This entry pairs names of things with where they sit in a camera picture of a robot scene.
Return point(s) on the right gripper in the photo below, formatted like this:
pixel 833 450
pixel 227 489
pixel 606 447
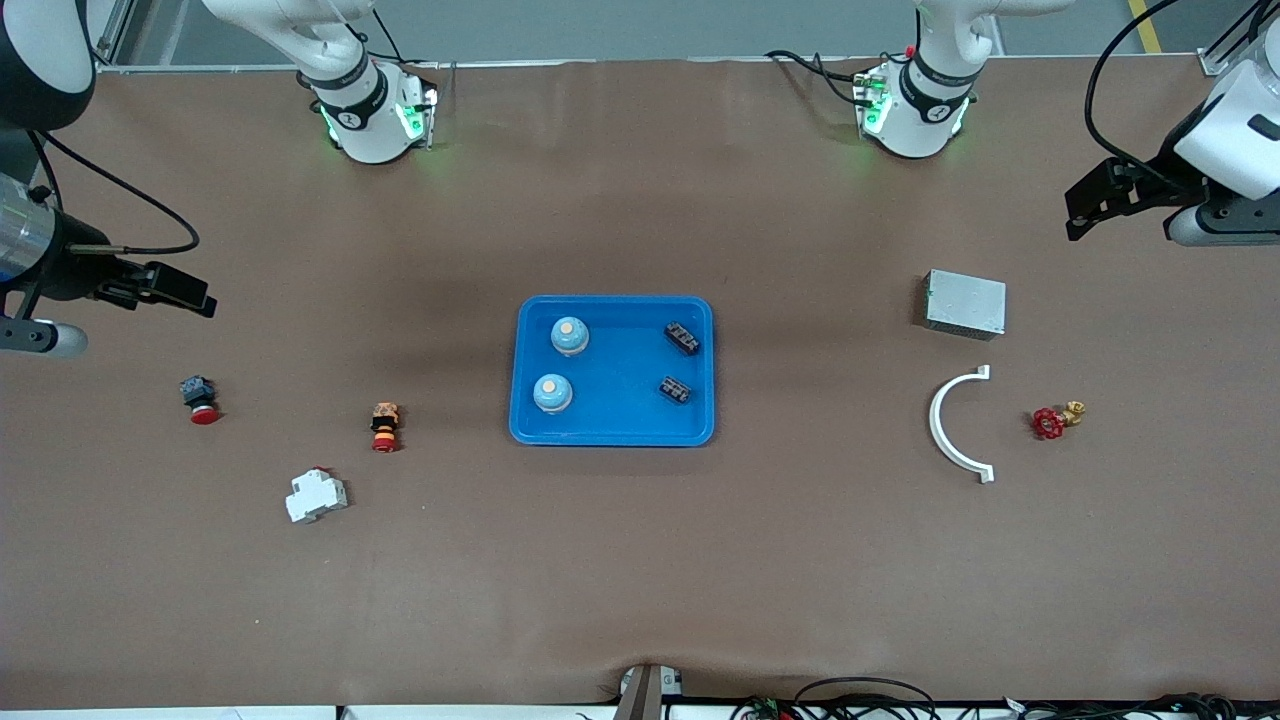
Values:
pixel 72 270

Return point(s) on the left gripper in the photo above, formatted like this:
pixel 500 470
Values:
pixel 1158 183

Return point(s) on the blue bell with tan button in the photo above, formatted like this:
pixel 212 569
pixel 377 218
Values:
pixel 552 393
pixel 569 336

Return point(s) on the black electrolytic capacitor block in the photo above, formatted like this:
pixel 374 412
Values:
pixel 682 338
pixel 675 390

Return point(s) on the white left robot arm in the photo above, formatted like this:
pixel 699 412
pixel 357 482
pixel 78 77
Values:
pixel 930 110

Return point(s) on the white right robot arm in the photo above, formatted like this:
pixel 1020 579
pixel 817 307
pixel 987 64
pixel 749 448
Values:
pixel 350 120

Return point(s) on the blue plastic tray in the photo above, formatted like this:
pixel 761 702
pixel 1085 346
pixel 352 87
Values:
pixel 620 410

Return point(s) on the red emergency stop button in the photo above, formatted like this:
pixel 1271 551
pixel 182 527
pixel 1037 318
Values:
pixel 203 412

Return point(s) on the silver metal box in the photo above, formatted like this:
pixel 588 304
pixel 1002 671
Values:
pixel 965 305

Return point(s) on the white circuit breaker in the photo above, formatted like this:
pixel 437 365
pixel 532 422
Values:
pixel 315 497

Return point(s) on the orange and red push button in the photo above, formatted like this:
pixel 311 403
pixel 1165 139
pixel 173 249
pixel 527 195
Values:
pixel 385 425

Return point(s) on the aluminium frame profile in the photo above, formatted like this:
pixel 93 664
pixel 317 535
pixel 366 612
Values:
pixel 1217 64

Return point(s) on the white curved plastic bracket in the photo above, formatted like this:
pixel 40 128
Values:
pixel 935 420

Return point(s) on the metal mount post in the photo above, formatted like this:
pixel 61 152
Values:
pixel 640 700

